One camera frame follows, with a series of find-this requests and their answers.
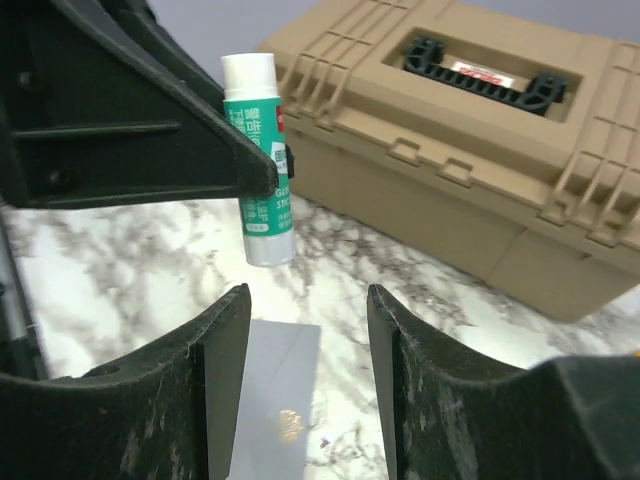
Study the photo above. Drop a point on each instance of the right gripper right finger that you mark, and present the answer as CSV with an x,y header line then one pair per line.
x,y
450,412

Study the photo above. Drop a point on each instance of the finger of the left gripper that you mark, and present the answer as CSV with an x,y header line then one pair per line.
x,y
101,107
290,157

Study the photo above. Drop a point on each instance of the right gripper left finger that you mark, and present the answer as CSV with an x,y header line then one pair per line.
x,y
167,410

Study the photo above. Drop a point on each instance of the green white glue stick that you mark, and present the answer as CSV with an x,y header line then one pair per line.
x,y
264,191

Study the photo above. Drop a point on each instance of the white glue stick cap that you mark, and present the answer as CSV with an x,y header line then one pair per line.
x,y
249,76

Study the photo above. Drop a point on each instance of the grey translucent envelope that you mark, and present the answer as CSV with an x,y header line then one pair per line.
x,y
274,415

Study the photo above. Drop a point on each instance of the tan plastic toolbox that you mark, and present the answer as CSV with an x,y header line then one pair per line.
x,y
506,148

